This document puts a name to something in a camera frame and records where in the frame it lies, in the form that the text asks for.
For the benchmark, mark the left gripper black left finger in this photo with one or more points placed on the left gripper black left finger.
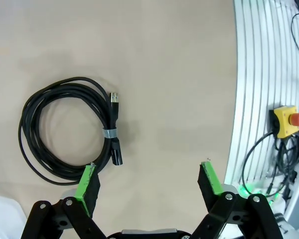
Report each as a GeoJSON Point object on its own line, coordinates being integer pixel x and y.
{"type": "Point", "coordinates": [88, 189]}

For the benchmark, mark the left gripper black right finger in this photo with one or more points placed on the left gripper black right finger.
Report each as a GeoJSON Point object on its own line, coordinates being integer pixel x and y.
{"type": "Point", "coordinates": [209, 186]}

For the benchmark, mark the yellow emergency stop button box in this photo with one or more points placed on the yellow emergency stop button box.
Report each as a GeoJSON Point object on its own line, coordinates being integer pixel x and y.
{"type": "Point", "coordinates": [285, 122]}

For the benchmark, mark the white slotted aluminium base plate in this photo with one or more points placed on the white slotted aluminium base plate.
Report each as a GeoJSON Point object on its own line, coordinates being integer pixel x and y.
{"type": "Point", "coordinates": [254, 74]}

